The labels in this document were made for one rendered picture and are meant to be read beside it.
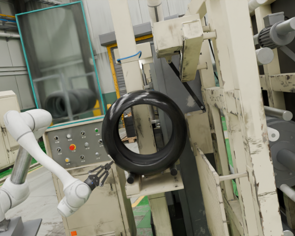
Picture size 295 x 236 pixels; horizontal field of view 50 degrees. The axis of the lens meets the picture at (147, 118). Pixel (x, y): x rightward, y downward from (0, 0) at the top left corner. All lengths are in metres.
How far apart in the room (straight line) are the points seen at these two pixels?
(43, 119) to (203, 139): 1.10
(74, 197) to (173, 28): 1.01
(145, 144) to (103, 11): 10.23
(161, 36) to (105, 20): 10.57
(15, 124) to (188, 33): 1.09
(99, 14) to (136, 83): 10.16
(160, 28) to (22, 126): 0.96
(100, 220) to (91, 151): 0.59
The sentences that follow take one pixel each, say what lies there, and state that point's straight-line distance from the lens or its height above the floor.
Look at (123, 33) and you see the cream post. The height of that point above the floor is 1.86.
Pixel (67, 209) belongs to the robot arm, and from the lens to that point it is 1.86.
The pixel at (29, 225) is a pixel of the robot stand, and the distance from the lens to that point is 2.54.
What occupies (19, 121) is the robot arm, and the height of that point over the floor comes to 1.41.
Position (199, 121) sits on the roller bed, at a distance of 2.29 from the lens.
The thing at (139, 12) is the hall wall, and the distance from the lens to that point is 11.75.
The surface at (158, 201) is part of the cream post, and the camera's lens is 2.49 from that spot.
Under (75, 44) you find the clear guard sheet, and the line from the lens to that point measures 2.69.
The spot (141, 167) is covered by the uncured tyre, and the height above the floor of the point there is 0.96.
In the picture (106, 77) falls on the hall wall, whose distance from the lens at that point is 12.12.
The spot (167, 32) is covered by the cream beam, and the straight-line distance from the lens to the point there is 1.72.
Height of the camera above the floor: 1.48
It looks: 6 degrees down
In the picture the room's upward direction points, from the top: 11 degrees counter-clockwise
